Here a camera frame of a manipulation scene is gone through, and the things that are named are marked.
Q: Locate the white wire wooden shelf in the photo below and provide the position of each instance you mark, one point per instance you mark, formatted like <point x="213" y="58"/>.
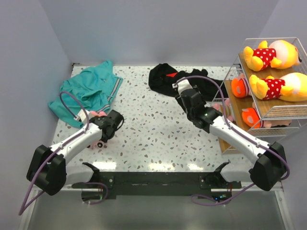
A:
<point x="271" y="109"/>

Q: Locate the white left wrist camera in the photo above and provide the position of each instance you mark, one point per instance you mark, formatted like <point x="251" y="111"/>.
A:
<point x="84" y="116"/>

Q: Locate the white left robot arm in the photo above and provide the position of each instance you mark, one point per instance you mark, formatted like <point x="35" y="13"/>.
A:
<point x="48" y="169"/>

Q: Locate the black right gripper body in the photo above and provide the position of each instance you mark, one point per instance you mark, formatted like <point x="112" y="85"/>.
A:
<point x="189" y="115"/>

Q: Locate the teal striped-trim shirt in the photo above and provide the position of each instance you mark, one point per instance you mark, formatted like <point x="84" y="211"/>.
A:
<point x="94" y="87"/>

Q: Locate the pink pig plush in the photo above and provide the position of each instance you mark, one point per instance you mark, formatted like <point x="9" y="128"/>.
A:
<point x="98" y="144"/>
<point x="226" y="106"/>

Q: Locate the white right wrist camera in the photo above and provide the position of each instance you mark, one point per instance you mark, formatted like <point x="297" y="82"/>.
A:
<point x="182" y="86"/>

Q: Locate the black-haired doll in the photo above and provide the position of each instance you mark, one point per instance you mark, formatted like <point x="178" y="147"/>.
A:
<point x="251" y="117"/>
<point x="239" y="86"/>

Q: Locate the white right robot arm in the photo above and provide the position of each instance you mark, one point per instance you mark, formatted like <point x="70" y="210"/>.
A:
<point x="268" y="160"/>

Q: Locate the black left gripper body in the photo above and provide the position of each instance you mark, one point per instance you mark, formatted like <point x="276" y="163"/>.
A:
<point x="111" y="135"/>

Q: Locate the aluminium frame rail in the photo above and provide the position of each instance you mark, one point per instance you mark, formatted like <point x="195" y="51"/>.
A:
<point x="96" y="200"/>

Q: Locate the yellow polka-dot plush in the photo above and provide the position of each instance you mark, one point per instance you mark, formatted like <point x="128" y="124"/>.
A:
<point x="279" y="54"/>
<point x="291" y="87"/>

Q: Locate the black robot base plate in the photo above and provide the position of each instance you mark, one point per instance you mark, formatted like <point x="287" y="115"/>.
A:
<point x="114" y="184"/>

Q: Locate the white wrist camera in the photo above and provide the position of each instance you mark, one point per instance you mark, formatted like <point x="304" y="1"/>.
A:
<point x="84" y="116"/>
<point x="182" y="86"/>

